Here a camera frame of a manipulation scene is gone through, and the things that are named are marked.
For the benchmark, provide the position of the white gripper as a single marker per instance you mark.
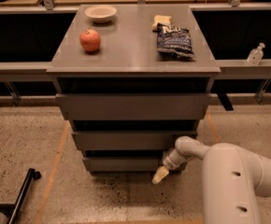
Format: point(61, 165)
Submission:
point(168, 163)

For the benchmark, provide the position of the grey bottom drawer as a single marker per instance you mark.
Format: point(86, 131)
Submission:
point(121, 164)

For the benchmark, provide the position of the grey drawer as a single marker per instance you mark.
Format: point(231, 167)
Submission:
point(126, 140)
point(121, 164)
point(133, 106)

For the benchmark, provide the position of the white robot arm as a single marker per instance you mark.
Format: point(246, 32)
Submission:
point(232, 179)

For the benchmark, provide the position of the grey middle drawer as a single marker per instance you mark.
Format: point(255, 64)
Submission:
point(126, 140)

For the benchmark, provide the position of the grey drawer cabinet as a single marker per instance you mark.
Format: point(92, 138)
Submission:
point(128, 62)

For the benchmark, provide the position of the grey top drawer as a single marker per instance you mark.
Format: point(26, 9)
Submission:
point(133, 106)

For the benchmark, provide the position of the blue chip bag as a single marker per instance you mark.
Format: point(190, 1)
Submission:
point(173, 39)

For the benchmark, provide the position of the clear sanitizer bottle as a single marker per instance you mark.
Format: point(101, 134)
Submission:
point(256, 55)

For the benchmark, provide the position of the red apple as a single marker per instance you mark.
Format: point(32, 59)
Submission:
point(90, 40)

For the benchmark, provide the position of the yellow sponge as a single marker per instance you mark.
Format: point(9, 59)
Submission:
point(163, 19)

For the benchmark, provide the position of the black stand leg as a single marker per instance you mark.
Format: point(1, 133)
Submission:
point(9, 212)

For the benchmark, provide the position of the white bowl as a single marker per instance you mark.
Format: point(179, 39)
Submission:
point(100, 13)

